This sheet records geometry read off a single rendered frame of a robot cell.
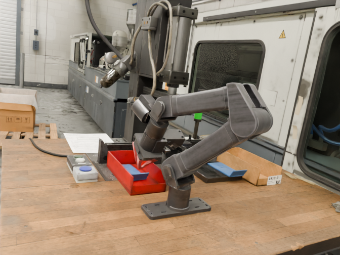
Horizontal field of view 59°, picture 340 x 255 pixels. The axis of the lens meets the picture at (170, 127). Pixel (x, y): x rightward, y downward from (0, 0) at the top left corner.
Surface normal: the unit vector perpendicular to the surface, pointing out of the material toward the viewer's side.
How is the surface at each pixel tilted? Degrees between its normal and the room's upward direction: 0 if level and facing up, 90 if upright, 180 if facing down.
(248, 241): 0
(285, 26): 90
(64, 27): 90
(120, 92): 90
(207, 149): 92
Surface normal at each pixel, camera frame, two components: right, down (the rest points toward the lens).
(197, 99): -0.66, 0.03
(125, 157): 0.48, 0.25
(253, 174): -0.87, -0.01
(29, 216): 0.13, -0.97
